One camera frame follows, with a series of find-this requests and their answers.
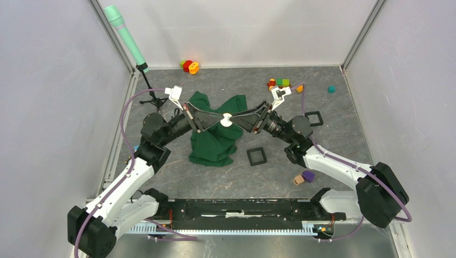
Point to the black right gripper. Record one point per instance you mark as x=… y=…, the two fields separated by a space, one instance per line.
x=254 y=119

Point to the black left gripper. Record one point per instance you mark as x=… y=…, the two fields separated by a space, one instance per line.
x=202 y=120

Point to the green fabric garment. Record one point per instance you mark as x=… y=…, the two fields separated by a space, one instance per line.
x=214 y=146

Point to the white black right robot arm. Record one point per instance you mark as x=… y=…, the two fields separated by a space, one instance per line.
x=380 y=196

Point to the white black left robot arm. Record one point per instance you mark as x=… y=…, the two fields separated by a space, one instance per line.
x=95 y=229

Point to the colourful toy brick car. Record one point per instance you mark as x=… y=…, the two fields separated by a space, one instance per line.
x=279 y=82

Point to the red orange green toy blocks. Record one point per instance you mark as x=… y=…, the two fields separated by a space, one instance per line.
x=189 y=66

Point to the tan wooden block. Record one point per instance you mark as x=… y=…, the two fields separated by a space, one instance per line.
x=299 y=179

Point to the purple toy block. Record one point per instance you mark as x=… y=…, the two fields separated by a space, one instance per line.
x=308 y=176

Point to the black tripod microphone stand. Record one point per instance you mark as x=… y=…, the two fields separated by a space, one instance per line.
x=155 y=101

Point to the teal small cube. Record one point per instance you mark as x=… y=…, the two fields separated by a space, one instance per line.
x=331 y=89

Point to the mint green microphone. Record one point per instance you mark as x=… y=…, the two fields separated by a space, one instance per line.
x=117 y=21

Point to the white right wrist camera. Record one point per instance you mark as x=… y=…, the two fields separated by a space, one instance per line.
x=278 y=95

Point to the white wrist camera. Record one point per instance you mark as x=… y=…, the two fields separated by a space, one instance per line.
x=278 y=95
x=174 y=94

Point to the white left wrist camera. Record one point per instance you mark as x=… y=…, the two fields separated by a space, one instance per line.
x=174 y=94

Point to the black square frame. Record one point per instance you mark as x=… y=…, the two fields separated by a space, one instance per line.
x=315 y=118

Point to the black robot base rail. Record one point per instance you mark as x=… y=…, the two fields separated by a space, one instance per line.
x=241 y=214

